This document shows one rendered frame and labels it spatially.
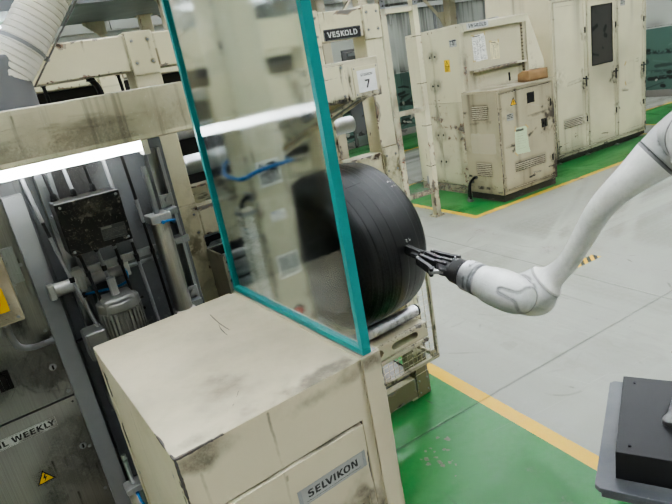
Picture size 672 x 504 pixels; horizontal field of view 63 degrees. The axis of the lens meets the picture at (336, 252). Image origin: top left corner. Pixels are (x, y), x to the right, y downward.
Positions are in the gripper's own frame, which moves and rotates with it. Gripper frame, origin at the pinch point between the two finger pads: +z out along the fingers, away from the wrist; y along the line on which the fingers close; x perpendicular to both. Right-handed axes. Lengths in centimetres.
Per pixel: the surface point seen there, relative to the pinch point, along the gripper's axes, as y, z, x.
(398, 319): -1.7, 11.0, 30.1
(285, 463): 76, -48, -3
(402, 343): -1.7, 9.4, 39.3
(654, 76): -1154, 476, 145
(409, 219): -5.0, 7.2, -7.5
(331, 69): -15, 56, -49
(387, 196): -1.4, 13.1, -14.8
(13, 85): 86, 59, -60
